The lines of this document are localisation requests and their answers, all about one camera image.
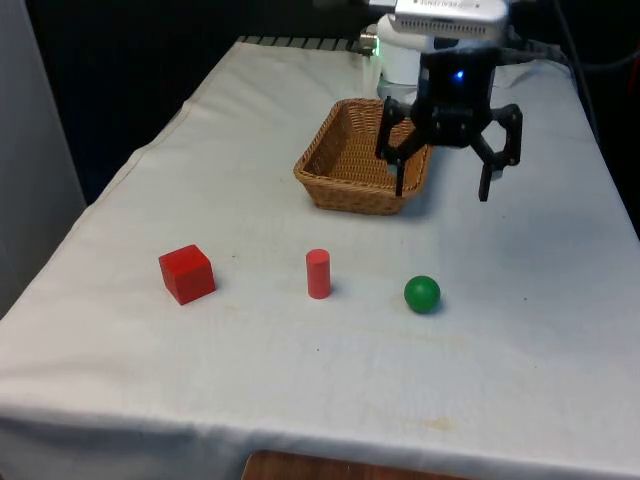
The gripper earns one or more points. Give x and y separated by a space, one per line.
457 95

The green ball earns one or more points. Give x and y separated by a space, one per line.
422 295

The wicker basket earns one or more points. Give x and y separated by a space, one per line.
350 165

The red cylinder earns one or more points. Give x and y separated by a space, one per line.
318 274

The red cube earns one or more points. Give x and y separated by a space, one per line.
186 274

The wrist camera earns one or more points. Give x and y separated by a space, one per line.
450 15

